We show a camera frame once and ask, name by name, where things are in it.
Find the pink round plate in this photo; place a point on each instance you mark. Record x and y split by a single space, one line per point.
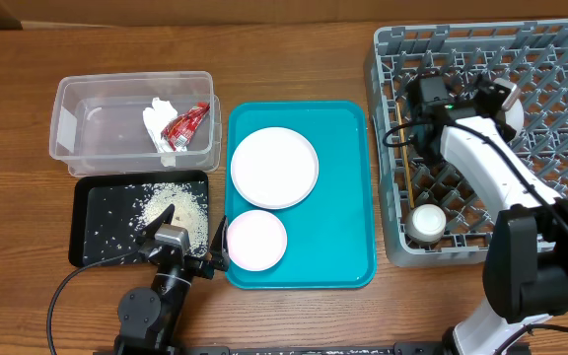
275 168

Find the grey bowl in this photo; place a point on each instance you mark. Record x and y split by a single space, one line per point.
512 106

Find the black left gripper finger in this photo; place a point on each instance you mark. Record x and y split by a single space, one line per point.
218 250
148 232

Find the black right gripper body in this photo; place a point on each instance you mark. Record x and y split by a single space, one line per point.
425 147

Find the red snack wrapper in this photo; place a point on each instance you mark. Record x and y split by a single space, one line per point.
179 132

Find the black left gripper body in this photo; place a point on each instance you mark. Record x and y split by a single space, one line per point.
200 266

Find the black rail at table edge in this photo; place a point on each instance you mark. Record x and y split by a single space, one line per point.
398 348

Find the wooden chopstick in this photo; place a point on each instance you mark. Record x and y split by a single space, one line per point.
404 156

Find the grey dishwasher rack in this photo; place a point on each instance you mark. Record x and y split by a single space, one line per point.
531 54

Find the white tissue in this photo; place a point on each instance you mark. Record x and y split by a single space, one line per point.
155 119

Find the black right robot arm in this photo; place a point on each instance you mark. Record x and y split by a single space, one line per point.
525 272

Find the black rectangular tray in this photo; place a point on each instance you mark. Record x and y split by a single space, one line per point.
81 194

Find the pink bowl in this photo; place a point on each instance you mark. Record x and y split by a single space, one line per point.
257 240

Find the clear plastic waste bin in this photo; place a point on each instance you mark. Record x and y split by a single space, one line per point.
97 126

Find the pile of rice grains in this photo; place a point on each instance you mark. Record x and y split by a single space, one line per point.
116 214

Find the teal plastic serving tray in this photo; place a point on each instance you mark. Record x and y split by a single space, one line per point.
331 233

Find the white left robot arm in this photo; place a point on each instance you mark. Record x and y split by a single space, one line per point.
148 315

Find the white cup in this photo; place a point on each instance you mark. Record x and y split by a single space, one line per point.
426 224

